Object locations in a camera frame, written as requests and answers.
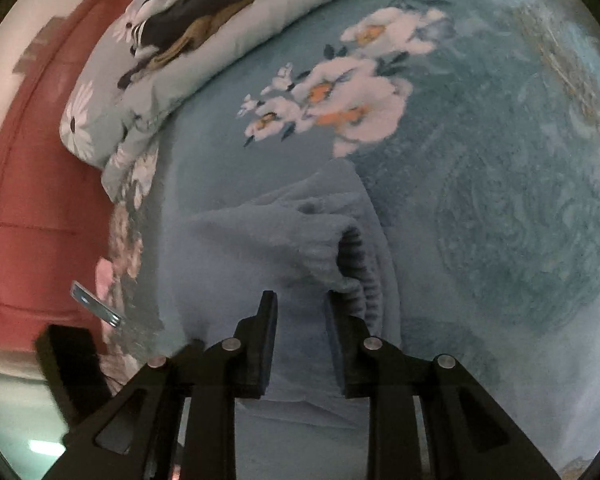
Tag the dark clothes pile on quilt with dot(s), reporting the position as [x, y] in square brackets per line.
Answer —
[161, 30]

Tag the light blue daisy quilt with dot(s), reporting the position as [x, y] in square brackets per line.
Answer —
[109, 128]

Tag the light blue garment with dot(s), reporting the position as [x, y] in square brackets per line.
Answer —
[303, 241]

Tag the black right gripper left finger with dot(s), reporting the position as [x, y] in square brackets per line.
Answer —
[257, 341]

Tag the teal floral bed blanket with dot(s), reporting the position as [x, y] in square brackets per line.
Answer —
[474, 126]

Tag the red padded headboard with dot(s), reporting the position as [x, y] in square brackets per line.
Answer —
[54, 215]

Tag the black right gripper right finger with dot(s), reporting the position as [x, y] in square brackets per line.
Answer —
[346, 334]

